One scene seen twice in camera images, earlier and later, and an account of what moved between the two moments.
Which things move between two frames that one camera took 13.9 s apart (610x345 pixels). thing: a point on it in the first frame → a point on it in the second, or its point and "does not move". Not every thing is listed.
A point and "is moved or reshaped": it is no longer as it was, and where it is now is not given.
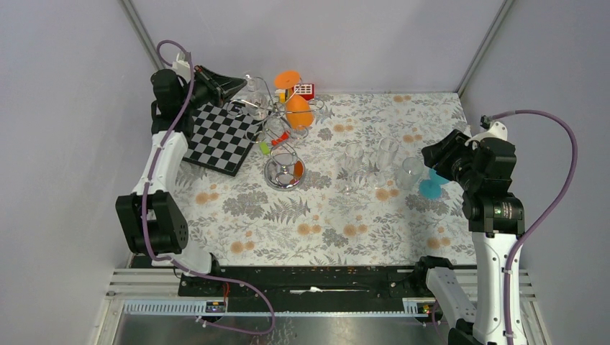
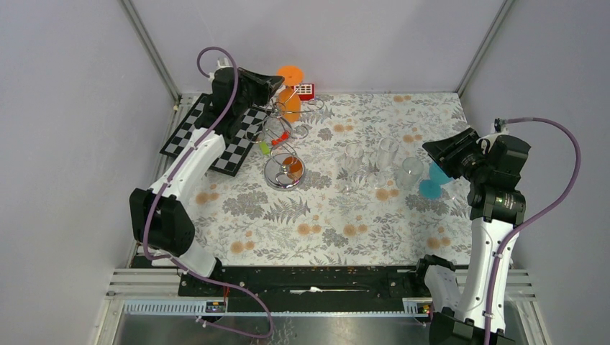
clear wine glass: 387,148 does not move
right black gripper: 454,144 does not move
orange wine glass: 298,112 is moved or reshaped
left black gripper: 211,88 → 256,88
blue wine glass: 431,189 does not move
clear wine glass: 352,162 does not move
